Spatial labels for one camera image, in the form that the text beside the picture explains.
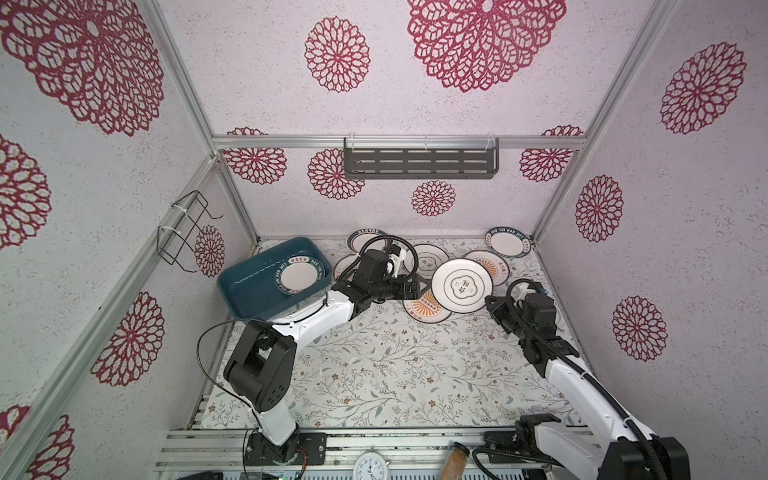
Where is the black wire wall rack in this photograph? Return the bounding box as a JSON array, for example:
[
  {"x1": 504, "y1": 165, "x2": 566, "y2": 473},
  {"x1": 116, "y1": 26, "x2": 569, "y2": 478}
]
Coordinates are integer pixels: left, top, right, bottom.
[{"x1": 155, "y1": 190, "x2": 223, "y2": 274}]

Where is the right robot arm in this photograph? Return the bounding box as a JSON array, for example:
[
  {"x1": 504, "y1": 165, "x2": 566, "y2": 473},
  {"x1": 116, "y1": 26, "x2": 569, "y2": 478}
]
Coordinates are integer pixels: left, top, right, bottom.
[{"x1": 485, "y1": 279, "x2": 691, "y2": 479}]

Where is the brown spice bottle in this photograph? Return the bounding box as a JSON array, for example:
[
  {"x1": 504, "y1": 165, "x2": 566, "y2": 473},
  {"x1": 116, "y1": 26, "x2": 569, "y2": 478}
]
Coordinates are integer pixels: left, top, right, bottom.
[{"x1": 437, "y1": 442, "x2": 470, "y2": 480}]

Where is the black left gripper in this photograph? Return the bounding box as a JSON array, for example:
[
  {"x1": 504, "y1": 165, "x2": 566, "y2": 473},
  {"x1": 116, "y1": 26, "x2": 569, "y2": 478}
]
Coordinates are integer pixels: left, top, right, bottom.
[{"x1": 370, "y1": 271, "x2": 431, "y2": 301}]

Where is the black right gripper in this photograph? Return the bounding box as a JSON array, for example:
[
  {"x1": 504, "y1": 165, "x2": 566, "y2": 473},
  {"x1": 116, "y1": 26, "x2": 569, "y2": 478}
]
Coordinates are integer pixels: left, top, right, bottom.
[{"x1": 485, "y1": 292, "x2": 531, "y2": 345}]

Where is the teal plastic bin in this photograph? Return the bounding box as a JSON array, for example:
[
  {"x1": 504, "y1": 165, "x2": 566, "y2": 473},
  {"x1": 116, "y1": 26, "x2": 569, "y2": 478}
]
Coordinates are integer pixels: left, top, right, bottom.
[{"x1": 217, "y1": 237, "x2": 332, "y2": 320}]

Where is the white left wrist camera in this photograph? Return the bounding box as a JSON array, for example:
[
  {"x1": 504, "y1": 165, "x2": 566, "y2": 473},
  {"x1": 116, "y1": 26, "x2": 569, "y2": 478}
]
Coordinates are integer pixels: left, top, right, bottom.
[{"x1": 385, "y1": 243, "x2": 408, "y2": 278}]

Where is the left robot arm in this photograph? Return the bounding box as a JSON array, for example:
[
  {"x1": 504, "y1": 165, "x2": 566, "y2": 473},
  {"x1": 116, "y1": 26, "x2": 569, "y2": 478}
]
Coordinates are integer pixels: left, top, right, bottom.
[{"x1": 223, "y1": 247, "x2": 427, "y2": 448}]

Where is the sunburst plate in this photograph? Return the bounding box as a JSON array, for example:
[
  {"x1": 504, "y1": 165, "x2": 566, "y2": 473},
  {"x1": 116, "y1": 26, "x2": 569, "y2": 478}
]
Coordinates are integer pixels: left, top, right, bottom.
[
  {"x1": 402, "y1": 289, "x2": 452, "y2": 324},
  {"x1": 333, "y1": 254, "x2": 358, "y2": 281},
  {"x1": 465, "y1": 250, "x2": 510, "y2": 286}
]

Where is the green rim text plate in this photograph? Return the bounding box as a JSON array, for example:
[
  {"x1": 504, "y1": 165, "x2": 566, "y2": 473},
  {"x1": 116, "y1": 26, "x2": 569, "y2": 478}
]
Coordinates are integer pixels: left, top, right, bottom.
[
  {"x1": 274, "y1": 255, "x2": 325, "y2": 295},
  {"x1": 485, "y1": 226, "x2": 532, "y2": 258}
]

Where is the grey metal wall shelf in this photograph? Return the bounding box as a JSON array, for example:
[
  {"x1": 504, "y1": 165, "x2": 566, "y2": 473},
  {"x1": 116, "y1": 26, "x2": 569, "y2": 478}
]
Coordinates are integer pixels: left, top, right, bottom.
[{"x1": 342, "y1": 138, "x2": 499, "y2": 180}]

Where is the small clover plate green rim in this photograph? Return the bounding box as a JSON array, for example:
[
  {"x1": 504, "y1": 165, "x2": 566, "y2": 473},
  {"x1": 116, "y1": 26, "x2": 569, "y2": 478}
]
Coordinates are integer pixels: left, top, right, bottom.
[{"x1": 401, "y1": 243, "x2": 450, "y2": 280}]

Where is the large clover plate green rim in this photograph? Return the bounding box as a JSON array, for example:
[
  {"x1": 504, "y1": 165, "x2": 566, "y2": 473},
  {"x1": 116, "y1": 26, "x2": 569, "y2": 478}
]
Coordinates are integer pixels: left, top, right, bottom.
[{"x1": 431, "y1": 258, "x2": 493, "y2": 314}]

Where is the small red-ring green plate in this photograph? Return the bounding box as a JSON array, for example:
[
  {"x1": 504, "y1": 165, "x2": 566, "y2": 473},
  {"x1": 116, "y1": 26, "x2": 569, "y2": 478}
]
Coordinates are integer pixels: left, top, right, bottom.
[{"x1": 346, "y1": 228, "x2": 389, "y2": 253}]

